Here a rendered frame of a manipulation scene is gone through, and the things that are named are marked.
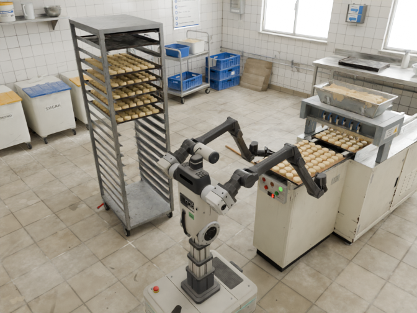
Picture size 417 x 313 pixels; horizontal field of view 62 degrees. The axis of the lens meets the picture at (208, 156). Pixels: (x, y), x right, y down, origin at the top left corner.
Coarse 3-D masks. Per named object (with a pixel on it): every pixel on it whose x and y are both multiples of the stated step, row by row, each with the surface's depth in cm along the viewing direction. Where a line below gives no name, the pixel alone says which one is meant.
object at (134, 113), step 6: (96, 102) 298; (102, 108) 287; (138, 108) 291; (144, 108) 287; (150, 108) 286; (108, 114) 279; (120, 114) 277; (126, 114) 275; (132, 114) 276; (138, 114) 280; (144, 114) 276; (120, 120) 266
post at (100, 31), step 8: (104, 40) 231; (104, 48) 233; (104, 56) 235; (104, 64) 238; (104, 72) 241; (112, 104) 253; (112, 112) 255; (112, 120) 258; (112, 128) 261; (120, 160) 275; (120, 168) 278; (120, 176) 282; (120, 184) 287; (128, 216) 303; (128, 224) 306
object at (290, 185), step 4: (412, 116) 337; (416, 116) 338; (404, 120) 327; (408, 120) 329; (412, 120) 336; (404, 124) 326; (344, 152) 272; (348, 152) 272; (348, 156) 275; (336, 164) 267; (288, 184) 237; (292, 184) 236; (288, 188) 238; (292, 188) 238
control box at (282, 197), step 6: (264, 174) 256; (270, 180) 250; (276, 180) 248; (270, 186) 252; (276, 186) 247; (282, 186) 242; (264, 192) 259; (270, 192) 253; (282, 192) 243; (276, 198) 250; (282, 198) 245
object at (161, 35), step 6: (162, 24) 251; (162, 30) 253; (162, 36) 255; (162, 42) 257; (162, 48) 259; (162, 54) 261; (162, 60) 263; (162, 66) 265; (162, 72) 267; (162, 84) 273; (168, 120) 288; (168, 126) 290; (168, 132) 293; (168, 138) 295; (168, 144) 298; (168, 150) 300; (168, 180) 317
